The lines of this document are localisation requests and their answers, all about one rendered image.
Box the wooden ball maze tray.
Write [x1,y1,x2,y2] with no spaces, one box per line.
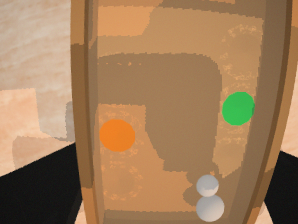
[70,0,298,224]

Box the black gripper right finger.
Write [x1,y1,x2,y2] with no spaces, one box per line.
[264,150,298,224]

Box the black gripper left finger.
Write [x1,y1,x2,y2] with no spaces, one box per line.
[0,142,83,224]

